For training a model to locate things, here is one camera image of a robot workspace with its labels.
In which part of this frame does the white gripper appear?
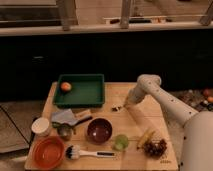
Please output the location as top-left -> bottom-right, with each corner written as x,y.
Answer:
125,86 -> 146,106

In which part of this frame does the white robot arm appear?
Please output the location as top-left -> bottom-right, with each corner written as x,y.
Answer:
125,74 -> 213,171

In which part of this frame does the purple bowl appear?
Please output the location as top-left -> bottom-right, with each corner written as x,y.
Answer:
86,118 -> 112,144

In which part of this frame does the orange bowl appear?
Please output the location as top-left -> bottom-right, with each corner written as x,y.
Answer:
32,136 -> 65,170

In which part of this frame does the yellow banana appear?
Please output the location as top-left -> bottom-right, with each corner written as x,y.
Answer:
137,129 -> 154,149

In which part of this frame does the green plastic tray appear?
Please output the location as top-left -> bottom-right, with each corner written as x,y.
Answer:
53,74 -> 105,108

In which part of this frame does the wooden block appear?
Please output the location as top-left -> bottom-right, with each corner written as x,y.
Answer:
75,110 -> 92,120

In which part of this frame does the orange fruit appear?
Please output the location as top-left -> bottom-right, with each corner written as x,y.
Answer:
60,82 -> 72,92

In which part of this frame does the metal measuring cup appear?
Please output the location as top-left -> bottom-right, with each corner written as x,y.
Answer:
52,122 -> 75,141

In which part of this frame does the white dish brush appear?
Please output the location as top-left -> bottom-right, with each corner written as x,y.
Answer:
65,145 -> 115,159

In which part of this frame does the white paper cup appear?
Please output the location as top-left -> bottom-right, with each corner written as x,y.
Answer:
31,117 -> 51,136

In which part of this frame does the black handled utensil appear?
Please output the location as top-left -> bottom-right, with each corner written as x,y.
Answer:
75,116 -> 93,126

